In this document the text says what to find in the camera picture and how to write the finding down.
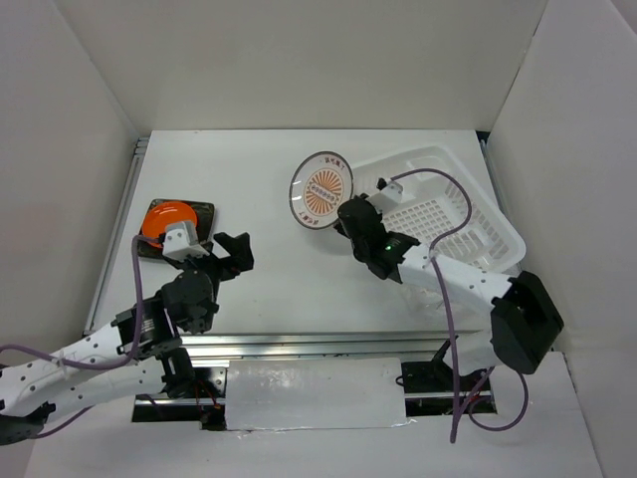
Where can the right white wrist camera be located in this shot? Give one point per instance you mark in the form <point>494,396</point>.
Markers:
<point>387,197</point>

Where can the white plastic dish rack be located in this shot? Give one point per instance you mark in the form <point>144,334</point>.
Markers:
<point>431,205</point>

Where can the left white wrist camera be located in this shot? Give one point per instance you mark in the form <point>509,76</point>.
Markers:
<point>181,242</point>

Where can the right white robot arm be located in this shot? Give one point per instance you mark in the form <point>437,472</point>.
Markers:
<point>523,321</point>

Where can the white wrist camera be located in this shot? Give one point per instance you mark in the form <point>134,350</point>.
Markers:
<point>181,242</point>
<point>387,197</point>

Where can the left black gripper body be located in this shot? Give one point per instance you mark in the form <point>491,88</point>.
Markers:
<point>210,262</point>

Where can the aluminium frame rail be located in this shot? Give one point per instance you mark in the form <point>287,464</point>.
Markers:
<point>290,304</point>

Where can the orange round plate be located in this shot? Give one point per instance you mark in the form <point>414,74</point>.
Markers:
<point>160,216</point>

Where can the white foil covered panel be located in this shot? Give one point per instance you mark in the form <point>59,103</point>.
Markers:
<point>326,393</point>

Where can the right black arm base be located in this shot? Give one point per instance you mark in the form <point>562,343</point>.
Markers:
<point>427,385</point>

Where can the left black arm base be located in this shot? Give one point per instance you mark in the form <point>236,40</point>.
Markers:
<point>197,392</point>

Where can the white sunburst pattern plate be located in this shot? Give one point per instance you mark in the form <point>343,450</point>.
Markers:
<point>320,184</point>

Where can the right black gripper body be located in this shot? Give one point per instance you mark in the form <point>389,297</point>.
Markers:
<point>358,251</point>

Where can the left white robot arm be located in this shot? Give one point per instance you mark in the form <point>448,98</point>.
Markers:
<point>140,352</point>

